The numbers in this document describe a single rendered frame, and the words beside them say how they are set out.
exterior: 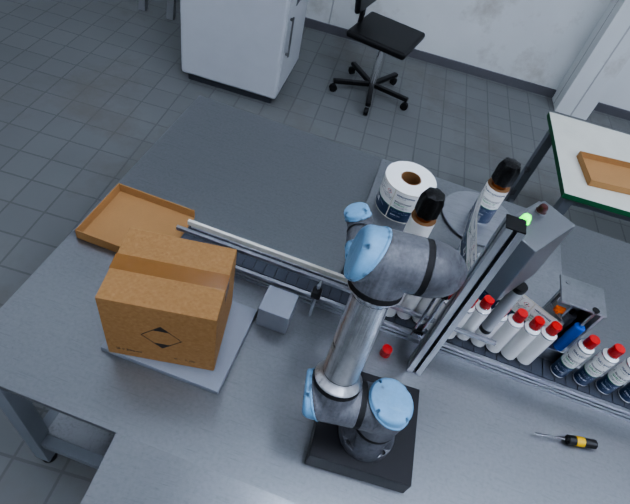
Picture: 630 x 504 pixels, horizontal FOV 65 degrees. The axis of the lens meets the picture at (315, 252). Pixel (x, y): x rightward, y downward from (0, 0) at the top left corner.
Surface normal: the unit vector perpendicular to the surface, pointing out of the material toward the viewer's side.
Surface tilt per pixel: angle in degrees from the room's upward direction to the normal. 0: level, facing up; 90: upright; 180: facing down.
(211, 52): 90
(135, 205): 0
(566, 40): 90
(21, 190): 0
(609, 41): 90
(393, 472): 2
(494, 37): 90
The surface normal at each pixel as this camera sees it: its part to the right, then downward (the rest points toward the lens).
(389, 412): 0.34, -0.58
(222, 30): -0.24, 0.71
